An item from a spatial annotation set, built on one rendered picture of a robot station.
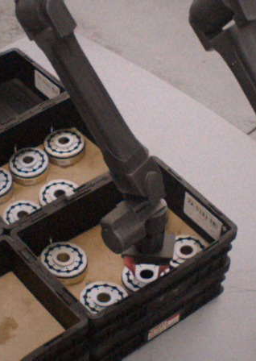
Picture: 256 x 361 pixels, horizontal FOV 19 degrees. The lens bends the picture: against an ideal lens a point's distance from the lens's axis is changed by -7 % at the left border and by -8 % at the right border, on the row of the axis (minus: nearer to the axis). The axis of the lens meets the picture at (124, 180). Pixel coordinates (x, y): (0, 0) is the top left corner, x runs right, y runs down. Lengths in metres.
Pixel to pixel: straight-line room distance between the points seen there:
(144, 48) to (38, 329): 2.44
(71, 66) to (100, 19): 2.73
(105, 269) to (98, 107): 0.43
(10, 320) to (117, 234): 0.33
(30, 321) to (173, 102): 0.97
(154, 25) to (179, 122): 1.84
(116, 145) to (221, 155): 0.79
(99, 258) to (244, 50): 0.78
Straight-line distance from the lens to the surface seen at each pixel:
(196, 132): 2.20
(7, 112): 2.08
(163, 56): 3.76
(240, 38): 1.05
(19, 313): 1.60
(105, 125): 1.38
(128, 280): 1.61
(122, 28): 3.98
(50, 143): 1.91
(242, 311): 1.78
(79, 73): 1.34
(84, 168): 1.89
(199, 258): 1.57
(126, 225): 1.43
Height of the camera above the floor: 2.11
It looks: 44 degrees down
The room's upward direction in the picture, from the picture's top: 1 degrees clockwise
